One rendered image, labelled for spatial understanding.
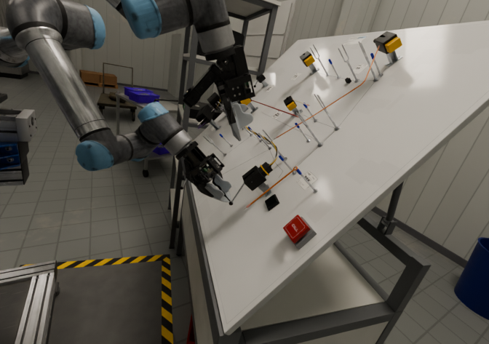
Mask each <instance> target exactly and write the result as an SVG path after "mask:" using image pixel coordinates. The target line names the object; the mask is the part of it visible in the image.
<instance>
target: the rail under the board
mask: <svg viewBox="0 0 489 344"><path fill-rule="evenodd" d="M181 162H182V167H183V174H184V179H186V175H185V172H186V168H185V164H184V158H183V157H181ZM186 191H187V195H188V203H189V208H190V212H191V220H192V224H193V229H194V236H195V241H196V248H197V253H198V258H199V265H200V270H201V275H202V282H203V287H204V294H205V299H206V303H207V311H208V315H209V320H210V327H211V332H212V340H213V344H238V343H239V339H240V336H241V333H242V330H241V327H239V328H237V329H236V330H235V331H234V332H233V333H232V334H230V335H226V334H224V331H223V325H222V321H221V317H220V311H219V308H218V302H217V298H216V295H215V289H214V285H213V282H212V276H211V272H210V266H209V262H208V259H207V253H206V249H205V245H204V239H203V235H202V229H201V226H200V222H199V216H198V212H197V209H196V203H195V199H194V193H193V190H192V186H191V182H190V181H189V180H187V179H186Z"/></svg>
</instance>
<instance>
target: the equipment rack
mask: <svg viewBox="0 0 489 344"><path fill-rule="evenodd" d="M225 2H226V8H227V11H228V16H229V17H234V18H237V19H240V20H243V21H244V22H243V27H242V34H244V43H243V48H244V47H245V39H246V35H247V27H248V23H249V21H250V20H253V19H255V18H257V17H260V16H263V15H266V14H268V13H269V20H268V24H267V28H266V35H265V38H264V42H263V49H262V53H261V59H260V63H259V67H258V68H253V67H250V66H248V71H249V74H252V75H256V76H257V77H256V78H258V77H259V76H260V75H261V74H263V73H264V71H265V67H266V61H267V57H268V53H269V47H270V43H271V37H272V33H273V29H274V24H275V20H276V16H277V10H278V7H280V6H281V3H282V2H280V1H276V0H225ZM190 30H191V26H189V27H186V31H185V38H184V46H183V61H182V68H181V77H180V91H179V98H178V113H177V122H178V123H179V125H180V122H181V121H182V123H183V125H182V128H183V129H184V130H185V131H186V132H188V127H196V128H198V127H199V126H200V125H201V124H199V125H197V123H199V122H198V121H197V120H196V119H195V118H189V114H190V107H188V106H187V105H186V104H185V105H184V110H183V94H184V86H185V79H186V66H187V61H189V64H188V77H187V85H186V91H187V90H188V89H189V88H192V87H193V82H194V70H195V63H200V64H204V65H212V64H213V63H214V64H216V61H217V60H211V61H206V59H205V57H204V56H200V55H197V54H196V51H197V45H198V36H197V32H196V29H195V27H194V25H193V30H192V37H191V50H190V53H188V45H189V38H190ZM216 65H217V64H216ZM217 66H218V65H217ZM218 67H219V66H218ZM219 68H220V67H219ZM191 122H193V123H191ZM209 124H210V123H207V124H205V125H204V126H202V125H201V126H200V128H202V129H206V128H207V127H208V126H209ZM175 157H176V156H173V159H172V173H171V181H170V195H169V203H168V209H171V215H172V227H171V234H170V245H169V248H170V249H174V246H175V234H176V228H179V224H180V223H179V222H180V212H181V206H182V200H183V190H181V189H180V187H181V183H182V180H185V179H184V176H183V175H184V174H183V167H182V162H181V158H180V159H179V160H176V158H175ZM175 170H176V173H177V180H176V186H175V188H174V184H175Z"/></svg>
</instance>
